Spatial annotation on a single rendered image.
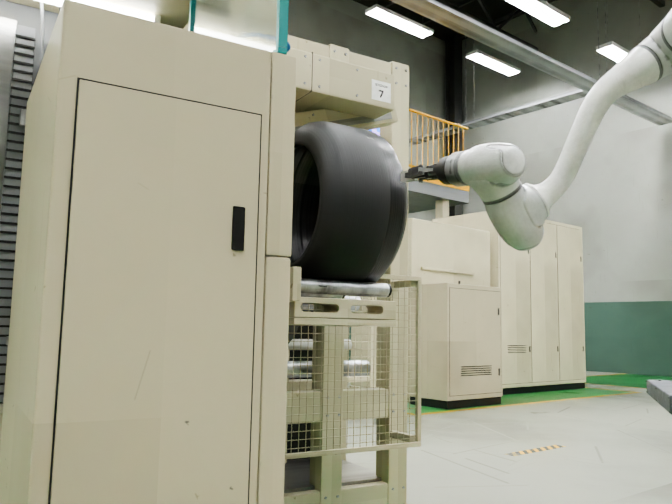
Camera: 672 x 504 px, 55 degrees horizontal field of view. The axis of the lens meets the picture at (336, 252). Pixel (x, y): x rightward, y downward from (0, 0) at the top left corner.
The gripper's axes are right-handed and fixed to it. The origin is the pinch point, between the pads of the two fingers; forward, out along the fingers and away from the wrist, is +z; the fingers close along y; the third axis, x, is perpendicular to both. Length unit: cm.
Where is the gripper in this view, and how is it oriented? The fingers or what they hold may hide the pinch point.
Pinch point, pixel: (409, 176)
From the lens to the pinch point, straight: 186.3
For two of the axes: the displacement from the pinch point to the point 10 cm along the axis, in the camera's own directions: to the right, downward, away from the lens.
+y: -8.7, -0.7, -4.9
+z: -4.9, -0.2, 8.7
